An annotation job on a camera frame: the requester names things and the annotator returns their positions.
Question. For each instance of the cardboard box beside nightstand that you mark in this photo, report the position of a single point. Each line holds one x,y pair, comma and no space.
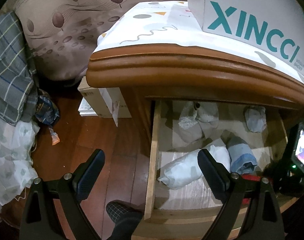
106,102

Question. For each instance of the grey hexagon-pattern garment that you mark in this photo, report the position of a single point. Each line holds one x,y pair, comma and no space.
197,120

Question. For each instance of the grey plaid blanket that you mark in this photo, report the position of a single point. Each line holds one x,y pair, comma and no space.
18,90

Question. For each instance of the large white garment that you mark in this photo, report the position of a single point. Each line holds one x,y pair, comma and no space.
185,169

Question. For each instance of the red garment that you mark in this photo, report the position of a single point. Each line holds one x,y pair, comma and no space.
250,177

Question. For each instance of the dark blue plastic bag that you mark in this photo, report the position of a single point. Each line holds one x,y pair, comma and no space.
47,113

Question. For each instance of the white patterned cloth cover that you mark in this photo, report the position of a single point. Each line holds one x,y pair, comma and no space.
173,23

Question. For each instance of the orange snack wrapper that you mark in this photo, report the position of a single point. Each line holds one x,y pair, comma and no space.
54,136

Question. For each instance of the blue striped underwear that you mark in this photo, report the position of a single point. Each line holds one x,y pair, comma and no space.
240,154

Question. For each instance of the white flat box on floor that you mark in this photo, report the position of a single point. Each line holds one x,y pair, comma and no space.
85,109

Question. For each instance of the wooden nightstand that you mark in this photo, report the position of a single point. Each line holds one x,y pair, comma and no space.
167,71

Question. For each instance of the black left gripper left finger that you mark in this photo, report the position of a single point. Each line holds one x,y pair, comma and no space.
40,219

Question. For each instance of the white sheer patterned fabric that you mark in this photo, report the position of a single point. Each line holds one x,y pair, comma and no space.
16,171

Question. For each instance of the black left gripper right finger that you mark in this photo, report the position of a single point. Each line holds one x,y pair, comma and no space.
263,218

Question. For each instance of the black checkered slipper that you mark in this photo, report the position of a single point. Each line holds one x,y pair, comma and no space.
125,219

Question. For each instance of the white floral rolled underwear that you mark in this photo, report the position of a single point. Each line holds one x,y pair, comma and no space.
255,118

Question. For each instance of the beige leaf-pattern bedding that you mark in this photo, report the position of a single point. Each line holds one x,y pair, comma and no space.
62,34

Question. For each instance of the white XINCCI shoe box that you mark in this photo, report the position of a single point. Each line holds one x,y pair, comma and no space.
275,26

